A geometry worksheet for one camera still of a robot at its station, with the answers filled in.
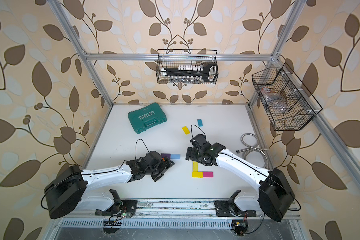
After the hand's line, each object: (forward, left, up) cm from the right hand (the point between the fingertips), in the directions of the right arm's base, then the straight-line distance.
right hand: (192, 157), depth 83 cm
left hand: (-4, +13, -3) cm, 14 cm away
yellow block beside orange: (+25, +3, -9) cm, 26 cm away
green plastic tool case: (+34, +31, -4) cm, 47 cm away
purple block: (+6, +15, -9) cm, 18 cm away
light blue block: (+5, +10, -8) cm, 14 cm away
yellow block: (-6, -2, -9) cm, 11 cm away
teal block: (+30, -7, -8) cm, 32 cm away
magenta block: (-7, -9, -8) cm, 14 cm away
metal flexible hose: (+6, -36, -7) cm, 37 cm away
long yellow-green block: (-2, -2, -9) cm, 9 cm away
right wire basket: (+14, -48, +25) cm, 56 cm away
